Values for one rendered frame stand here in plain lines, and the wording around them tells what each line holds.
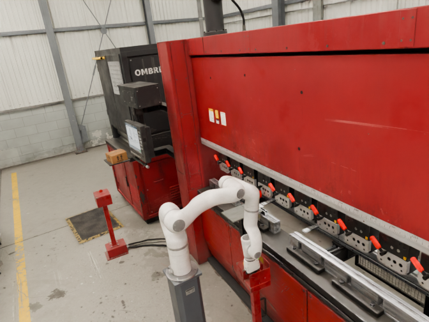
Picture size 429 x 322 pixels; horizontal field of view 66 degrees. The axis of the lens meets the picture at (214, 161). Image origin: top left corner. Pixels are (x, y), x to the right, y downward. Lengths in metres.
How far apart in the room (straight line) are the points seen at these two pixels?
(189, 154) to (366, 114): 1.96
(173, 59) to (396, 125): 2.02
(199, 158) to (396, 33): 2.22
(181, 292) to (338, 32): 1.58
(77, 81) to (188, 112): 5.95
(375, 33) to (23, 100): 7.96
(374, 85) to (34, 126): 8.01
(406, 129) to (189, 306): 1.50
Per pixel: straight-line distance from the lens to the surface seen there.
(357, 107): 1.65
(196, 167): 3.26
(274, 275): 2.53
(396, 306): 1.96
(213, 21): 2.85
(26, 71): 8.72
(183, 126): 3.11
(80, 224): 5.16
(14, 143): 8.88
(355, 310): 2.02
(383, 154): 1.62
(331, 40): 1.70
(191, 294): 2.10
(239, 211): 2.60
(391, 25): 1.50
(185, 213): 1.81
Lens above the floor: 2.27
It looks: 20 degrees down
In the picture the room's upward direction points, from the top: 6 degrees counter-clockwise
